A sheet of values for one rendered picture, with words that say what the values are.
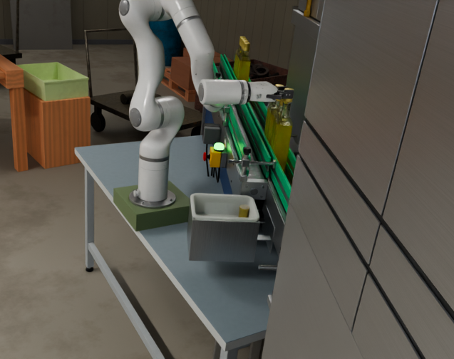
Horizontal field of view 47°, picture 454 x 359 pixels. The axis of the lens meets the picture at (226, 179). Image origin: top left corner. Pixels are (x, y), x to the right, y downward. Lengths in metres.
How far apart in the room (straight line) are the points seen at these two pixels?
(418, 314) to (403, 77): 0.23
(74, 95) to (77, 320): 2.08
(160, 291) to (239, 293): 1.26
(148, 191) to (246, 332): 0.75
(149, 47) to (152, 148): 0.38
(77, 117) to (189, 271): 2.71
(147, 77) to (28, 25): 6.66
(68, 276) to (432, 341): 2.76
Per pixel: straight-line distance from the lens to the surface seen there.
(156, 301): 2.95
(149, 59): 1.99
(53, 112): 4.30
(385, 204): 0.59
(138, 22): 1.96
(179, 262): 1.93
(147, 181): 2.10
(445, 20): 0.52
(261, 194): 1.89
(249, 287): 1.84
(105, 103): 5.07
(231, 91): 1.78
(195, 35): 1.82
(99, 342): 2.72
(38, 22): 8.61
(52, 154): 4.42
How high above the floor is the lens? 1.83
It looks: 25 degrees down
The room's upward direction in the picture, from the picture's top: 7 degrees clockwise
